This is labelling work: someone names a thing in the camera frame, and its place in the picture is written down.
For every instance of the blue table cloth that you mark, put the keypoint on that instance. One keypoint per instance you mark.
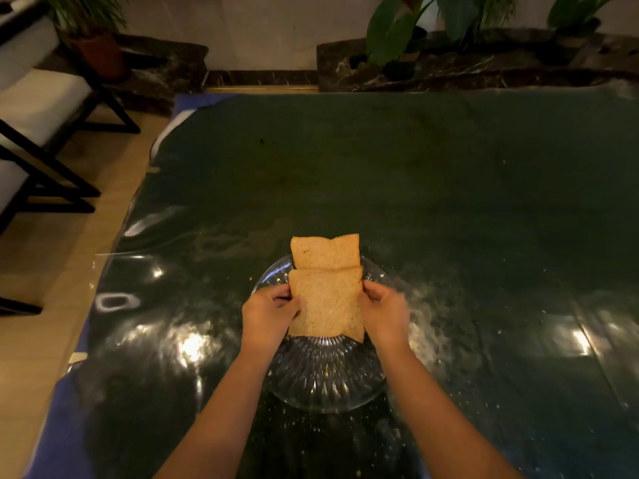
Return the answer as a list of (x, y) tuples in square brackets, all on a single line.
[(60, 433)]

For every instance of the person's left forearm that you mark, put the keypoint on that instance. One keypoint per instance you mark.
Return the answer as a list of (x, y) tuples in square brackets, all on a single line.
[(219, 419)]

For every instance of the person's right hand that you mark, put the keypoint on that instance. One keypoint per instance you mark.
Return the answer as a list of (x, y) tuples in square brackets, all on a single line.
[(387, 314)]

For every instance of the person's left hand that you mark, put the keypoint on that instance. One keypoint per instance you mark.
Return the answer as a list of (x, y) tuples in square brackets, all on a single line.
[(264, 320)]

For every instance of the dark marble planter ledge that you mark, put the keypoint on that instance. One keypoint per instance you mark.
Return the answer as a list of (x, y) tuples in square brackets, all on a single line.
[(474, 64), (159, 69)]

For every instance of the dark green plastic table cover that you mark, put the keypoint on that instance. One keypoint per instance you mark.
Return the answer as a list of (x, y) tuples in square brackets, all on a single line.
[(399, 194)]

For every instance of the clear ribbed glass plate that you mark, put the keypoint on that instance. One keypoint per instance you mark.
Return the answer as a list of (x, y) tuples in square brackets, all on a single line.
[(324, 374)]

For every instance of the potted plant in brown pot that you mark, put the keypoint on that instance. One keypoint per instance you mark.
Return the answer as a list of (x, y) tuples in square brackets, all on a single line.
[(95, 34)]

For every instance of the green plant in dark pot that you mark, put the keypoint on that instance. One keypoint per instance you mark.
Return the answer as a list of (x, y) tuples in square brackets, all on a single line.
[(574, 19)]

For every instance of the person's right thumb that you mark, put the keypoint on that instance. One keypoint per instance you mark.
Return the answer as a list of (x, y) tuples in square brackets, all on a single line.
[(372, 288)]

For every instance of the person's left thumb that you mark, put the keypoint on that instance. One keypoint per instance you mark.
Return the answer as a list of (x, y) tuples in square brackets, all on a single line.
[(279, 291)]

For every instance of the broad leaf plant black pot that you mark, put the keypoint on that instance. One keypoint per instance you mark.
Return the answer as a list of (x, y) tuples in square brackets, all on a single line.
[(404, 29)]

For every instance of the black framed white cushion chair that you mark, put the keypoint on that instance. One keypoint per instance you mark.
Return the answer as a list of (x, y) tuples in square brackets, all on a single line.
[(40, 104), (20, 189)]

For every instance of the person's right forearm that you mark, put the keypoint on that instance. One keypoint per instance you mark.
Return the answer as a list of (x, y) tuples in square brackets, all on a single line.
[(439, 419)]

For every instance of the brown bread slice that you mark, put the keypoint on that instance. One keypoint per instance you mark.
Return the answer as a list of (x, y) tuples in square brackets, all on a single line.
[(327, 304), (325, 252)]

